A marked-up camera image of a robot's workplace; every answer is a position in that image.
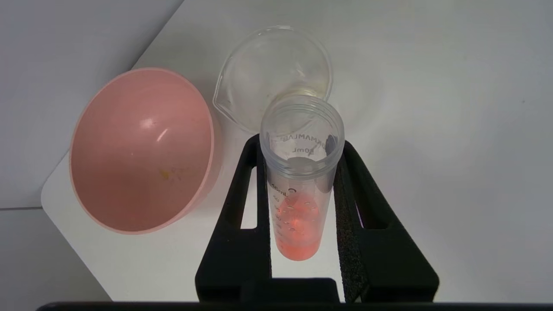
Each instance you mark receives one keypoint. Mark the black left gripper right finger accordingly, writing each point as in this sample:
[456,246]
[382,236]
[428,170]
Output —
[389,268]

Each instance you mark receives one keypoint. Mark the test tube with red pigment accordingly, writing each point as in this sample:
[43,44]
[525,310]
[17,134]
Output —
[298,224]

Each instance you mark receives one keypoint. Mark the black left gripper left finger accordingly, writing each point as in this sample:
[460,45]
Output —
[233,259]

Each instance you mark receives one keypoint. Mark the clear glass beaker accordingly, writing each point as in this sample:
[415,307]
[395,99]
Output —
[268,65]

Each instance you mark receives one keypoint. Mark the pink plastic bowl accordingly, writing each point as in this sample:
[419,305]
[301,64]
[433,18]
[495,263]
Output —
[138,160]

